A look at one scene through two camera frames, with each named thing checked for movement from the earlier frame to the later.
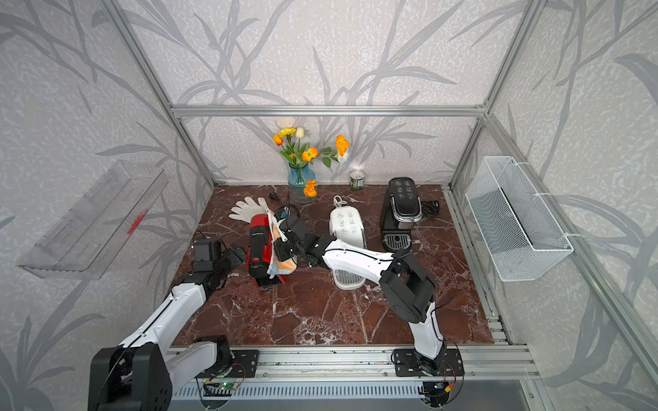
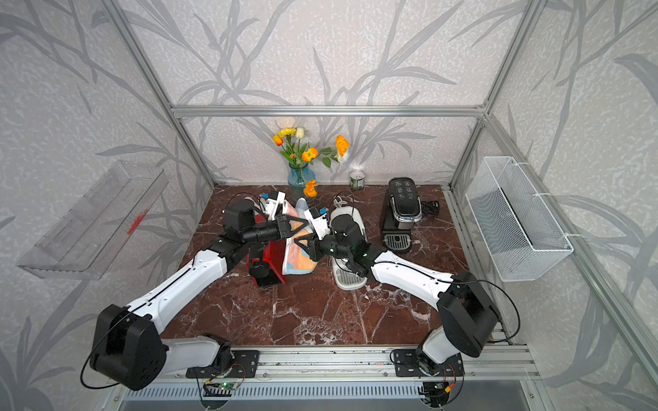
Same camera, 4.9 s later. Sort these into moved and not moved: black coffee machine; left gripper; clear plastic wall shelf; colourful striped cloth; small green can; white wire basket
Moved: colourful striped cloth; left gripper
Not moved: white wire basket; black coffee machine; small green can; clear plastic wall shelf
